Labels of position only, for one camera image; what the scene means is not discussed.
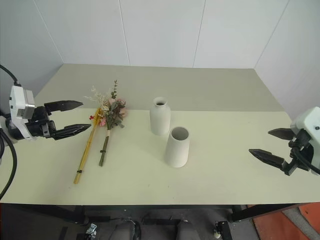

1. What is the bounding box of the white conical vase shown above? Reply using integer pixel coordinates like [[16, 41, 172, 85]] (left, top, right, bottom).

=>
[[163, 126, 190, 169]]

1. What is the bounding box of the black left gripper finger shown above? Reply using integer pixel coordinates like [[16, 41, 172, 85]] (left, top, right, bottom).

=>
[[44, 100, 84, 116], [51, 123, 92, 141]]

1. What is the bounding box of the red floor mat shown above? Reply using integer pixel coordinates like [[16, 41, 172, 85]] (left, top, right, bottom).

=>
[[251, 203, 320, 240]]

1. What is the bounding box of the green-stemmed pink flower bouquet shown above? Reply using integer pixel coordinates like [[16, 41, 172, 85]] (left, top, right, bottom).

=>
[[97, 79, 129, 168]]

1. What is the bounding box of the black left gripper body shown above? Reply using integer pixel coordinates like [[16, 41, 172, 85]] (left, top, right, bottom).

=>
[[25, 105, 57, 140]]

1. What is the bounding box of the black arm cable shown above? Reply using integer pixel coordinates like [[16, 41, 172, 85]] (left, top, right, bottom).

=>
[[289, 146, 320, 176], [0, 64, 21, 199]]

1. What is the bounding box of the black table frame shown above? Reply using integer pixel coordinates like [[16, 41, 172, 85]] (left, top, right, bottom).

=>
[[0, 203, 303, 240]]

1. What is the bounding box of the black caster wheel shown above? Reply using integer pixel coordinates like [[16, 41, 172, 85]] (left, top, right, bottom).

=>
[[213, 220, 230, 240]]

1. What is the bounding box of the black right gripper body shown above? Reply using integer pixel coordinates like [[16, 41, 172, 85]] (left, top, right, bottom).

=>
[[280, 129, 315, 176]]

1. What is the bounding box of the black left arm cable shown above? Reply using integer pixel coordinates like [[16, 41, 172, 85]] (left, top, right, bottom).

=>
[[0, 64, 21, 199]]

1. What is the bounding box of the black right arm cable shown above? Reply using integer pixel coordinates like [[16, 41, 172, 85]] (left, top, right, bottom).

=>
[[289, 146, 320, 176]]

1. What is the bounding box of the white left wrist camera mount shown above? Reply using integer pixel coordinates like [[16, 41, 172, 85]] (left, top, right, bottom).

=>
[[9, 85, 36, 141]]

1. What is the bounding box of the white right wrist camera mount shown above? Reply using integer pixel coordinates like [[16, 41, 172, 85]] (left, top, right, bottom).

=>
[[289, 106, 320, 176]]

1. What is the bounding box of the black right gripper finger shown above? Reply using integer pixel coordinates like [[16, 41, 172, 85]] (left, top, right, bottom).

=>
[[267, 127, 298, 141], [248, 148, 286, 171]]

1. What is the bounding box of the white bottle-shaped vase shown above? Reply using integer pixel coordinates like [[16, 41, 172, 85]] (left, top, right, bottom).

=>
[[149, 96, 172, 137]]

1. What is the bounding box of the caster wheel with silver bracket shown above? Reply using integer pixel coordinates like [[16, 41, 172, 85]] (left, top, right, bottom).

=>
[[85, 223, 99, 240]]

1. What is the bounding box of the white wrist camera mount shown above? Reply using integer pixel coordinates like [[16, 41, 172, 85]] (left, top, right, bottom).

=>
[[9, 85, 36, 141], [289, 106, 320, 176]]

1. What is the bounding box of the yellow-stemmed dried flower bundle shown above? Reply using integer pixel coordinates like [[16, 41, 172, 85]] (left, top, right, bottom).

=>
[[72, 84, 111, 185]]

